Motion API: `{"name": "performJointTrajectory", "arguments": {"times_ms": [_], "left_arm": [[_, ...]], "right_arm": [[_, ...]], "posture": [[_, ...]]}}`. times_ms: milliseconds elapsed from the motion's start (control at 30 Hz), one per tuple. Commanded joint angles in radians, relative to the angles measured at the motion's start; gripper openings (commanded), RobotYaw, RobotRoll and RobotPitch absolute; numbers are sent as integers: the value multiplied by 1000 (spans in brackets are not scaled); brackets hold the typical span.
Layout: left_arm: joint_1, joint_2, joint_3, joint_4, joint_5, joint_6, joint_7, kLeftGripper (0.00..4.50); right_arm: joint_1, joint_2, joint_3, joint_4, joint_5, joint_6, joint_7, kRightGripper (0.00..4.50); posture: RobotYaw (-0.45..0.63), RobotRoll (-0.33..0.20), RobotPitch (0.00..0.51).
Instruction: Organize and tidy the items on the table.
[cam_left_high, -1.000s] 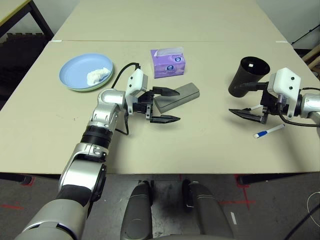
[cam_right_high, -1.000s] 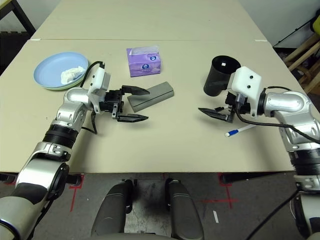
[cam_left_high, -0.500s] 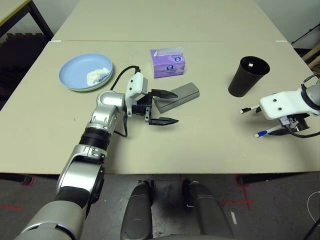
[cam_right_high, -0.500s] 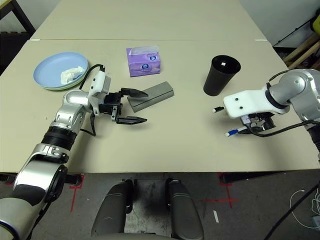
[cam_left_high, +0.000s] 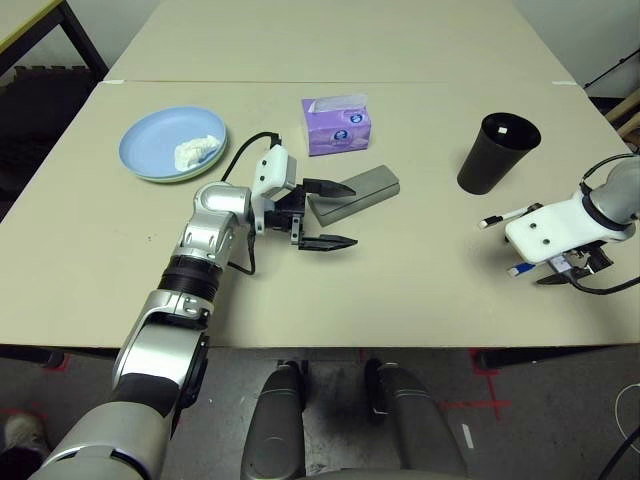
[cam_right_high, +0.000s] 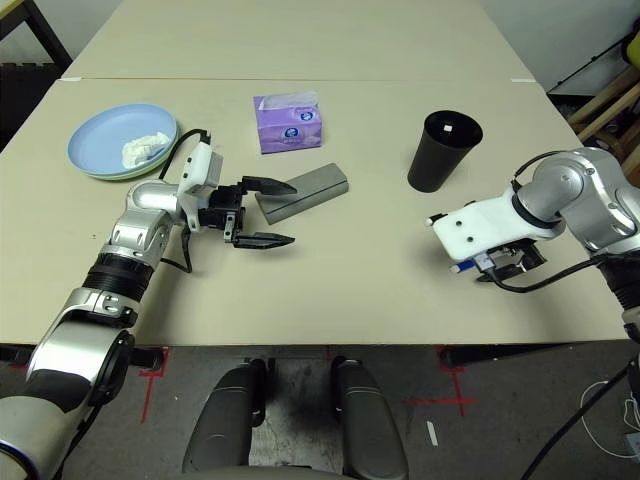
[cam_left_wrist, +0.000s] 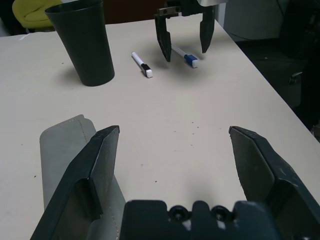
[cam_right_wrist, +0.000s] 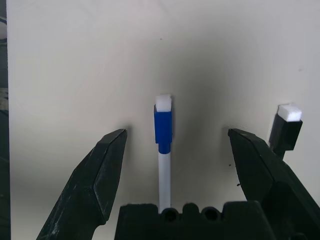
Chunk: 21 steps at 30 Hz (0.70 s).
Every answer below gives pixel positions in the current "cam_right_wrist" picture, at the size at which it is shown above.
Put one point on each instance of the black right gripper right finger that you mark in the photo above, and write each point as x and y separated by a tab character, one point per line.
275	180

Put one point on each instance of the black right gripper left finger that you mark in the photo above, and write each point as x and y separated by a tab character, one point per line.
95	180

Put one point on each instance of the white marker with blue cap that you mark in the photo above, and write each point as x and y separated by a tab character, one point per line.
163	130

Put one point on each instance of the white marker with black cap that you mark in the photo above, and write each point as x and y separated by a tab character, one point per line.
285	132

